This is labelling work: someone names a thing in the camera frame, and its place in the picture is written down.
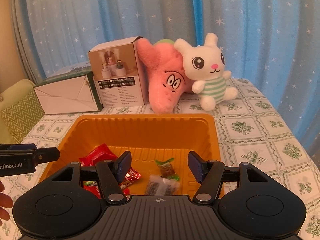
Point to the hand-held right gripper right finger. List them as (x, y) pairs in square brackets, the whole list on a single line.
[(196, 166)]

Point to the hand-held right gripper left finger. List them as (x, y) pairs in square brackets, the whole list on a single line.
[(124, 166)]

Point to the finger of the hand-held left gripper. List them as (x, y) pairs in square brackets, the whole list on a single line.
[(47, 155), (22, 147)]

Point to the dark red twist-wrapped candy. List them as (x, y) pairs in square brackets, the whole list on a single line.
[(131, 176)]

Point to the red square snack packet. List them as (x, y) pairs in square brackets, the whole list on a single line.
[(97, 155)]

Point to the green-ended candy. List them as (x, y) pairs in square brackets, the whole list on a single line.
[(167, 170)]

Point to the small clear snack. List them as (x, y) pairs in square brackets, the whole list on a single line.
[(160, 185)]

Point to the orange plastic tray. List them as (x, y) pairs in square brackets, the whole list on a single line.
[(150, 135)]

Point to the person's left hand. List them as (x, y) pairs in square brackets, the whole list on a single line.
[(5, 201)]

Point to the green chevron pillow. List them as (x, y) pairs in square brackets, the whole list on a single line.
[(20, 115)]

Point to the cream sofa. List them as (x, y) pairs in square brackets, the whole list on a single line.
[(15, 86)]

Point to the white flat cardboard box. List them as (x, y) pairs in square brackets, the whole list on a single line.
[(65, 95)]

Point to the brown printed product box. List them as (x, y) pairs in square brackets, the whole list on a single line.
[(117, 80)]

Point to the pink star plush toy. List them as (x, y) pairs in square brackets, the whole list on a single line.
[(160, 80)]

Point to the white rabbit plush toy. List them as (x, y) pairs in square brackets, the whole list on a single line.
[(205, 62)]

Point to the grey curtain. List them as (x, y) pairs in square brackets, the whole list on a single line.
[(25, 42)]

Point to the blue star-print curtain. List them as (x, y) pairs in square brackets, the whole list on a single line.
[(225, 10)]

